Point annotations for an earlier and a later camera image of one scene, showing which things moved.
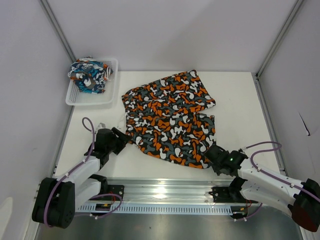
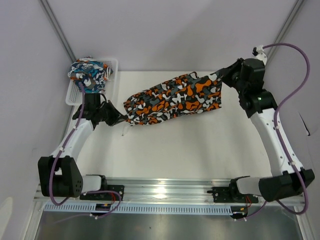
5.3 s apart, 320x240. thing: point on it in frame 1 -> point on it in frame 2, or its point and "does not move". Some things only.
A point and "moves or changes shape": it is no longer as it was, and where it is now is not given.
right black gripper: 216,170 -> 226,74
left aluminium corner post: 58,29 does not move
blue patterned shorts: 90,74 does not move
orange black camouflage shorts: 164,119 moves or changes shape
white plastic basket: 107,98 does not move
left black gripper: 121,140 -> 116,116
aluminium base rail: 166,192 does not move
